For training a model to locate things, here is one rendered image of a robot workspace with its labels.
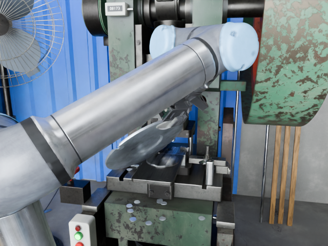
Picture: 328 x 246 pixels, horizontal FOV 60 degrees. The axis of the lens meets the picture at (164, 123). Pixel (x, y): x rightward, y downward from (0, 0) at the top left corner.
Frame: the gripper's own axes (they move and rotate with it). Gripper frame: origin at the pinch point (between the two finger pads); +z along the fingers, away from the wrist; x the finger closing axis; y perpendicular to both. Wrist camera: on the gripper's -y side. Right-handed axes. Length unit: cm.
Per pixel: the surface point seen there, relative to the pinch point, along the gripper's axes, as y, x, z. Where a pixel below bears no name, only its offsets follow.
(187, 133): -20.0, -0.7, 12.9
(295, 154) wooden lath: -129, 21, 44
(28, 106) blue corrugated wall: -14, -127, 164
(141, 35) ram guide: -6.5, -32.7, -5.2
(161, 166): -6.5, 6.8, 19.0
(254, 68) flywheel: -57, -15, -6
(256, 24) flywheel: -65, -32, -15
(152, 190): -4.7, 11.6, 28.4
